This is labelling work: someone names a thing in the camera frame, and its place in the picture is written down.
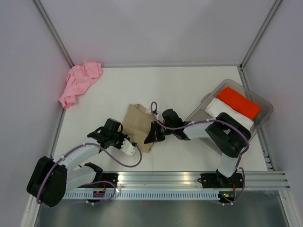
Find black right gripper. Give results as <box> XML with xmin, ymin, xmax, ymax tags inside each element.
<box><xmin>144</xmin><ymin>121</ymin><xmax>175</xmax><ymax>143</ymax></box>

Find beige t shirt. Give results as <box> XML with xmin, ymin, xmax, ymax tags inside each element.
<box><xmin>122</xmin><ymin>104</ymin><xmax>154</xmax><ymax>153</ymax></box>

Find white t shirt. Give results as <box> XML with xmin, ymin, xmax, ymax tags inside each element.
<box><xmin>205</xmin><ymin>98</ymin><xmax>254</xmax><ymax>130</ymax></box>

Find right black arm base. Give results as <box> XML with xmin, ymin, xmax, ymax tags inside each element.
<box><xmin>197</xmin><ymin>172</ymin><xmax>244</xmax><ymax>189</ymax></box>

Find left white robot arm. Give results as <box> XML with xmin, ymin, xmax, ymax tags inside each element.
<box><xmin>26</xmin><ymin>118</ymin><xmax>136</xmax><ymax>207</ymax></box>

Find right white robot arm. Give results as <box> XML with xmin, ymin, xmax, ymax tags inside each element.
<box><xmin>144</xmin><ymin>109</ymin><xmax>251</xmax><ymax>187</ymax></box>

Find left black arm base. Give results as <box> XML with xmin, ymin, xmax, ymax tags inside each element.
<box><xmin>79</xmin><ymin>173</ymin><xmax>119</xmax><ymax>189</ymax></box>

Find clear grey plastic bin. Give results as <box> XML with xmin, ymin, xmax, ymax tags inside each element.
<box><xmin>187</xmin><ymin>79</ymin><xmax>273</xmax><ymax>158</ymax></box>

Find pink crumpled t shirt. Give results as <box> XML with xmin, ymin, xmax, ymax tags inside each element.
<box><xmin>59</xmin><ymin>61</ymin><xmax>104</xmax><ymax>109</ymax></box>

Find rolled orange t shirt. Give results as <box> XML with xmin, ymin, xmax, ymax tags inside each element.
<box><xmin>217</xmin><ymin>87</ymin><xmax>261</xmax><ymax>120</ymax></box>

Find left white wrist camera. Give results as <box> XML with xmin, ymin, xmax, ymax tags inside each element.
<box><xmin>120</xmin><ymin>139</ymin><xmax>136</xmax><ymax>156</ymax></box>

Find white slotted cable duct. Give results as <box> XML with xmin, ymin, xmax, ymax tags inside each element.
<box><xmin>63</xmin><ymin>190</ymin><xmax>219</xmax><ymax>201</ymax></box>

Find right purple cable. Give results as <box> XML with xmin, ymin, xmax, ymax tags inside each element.
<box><xmin>151</xmin><ymin>101</ymin><xmax>250</xmax><ymax>206</ymax></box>

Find aluminium front rail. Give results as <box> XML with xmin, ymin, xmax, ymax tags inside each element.
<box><xmin>32</xmin><ymin>171</ymin><xmax>291</xmax><ymax>190</ymax></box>

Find right aluminium frame post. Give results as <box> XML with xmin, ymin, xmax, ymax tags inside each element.
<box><xmin>238</xmin><ymin>0</ymin><xmax>283</xmax><ymax>70</ymax></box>

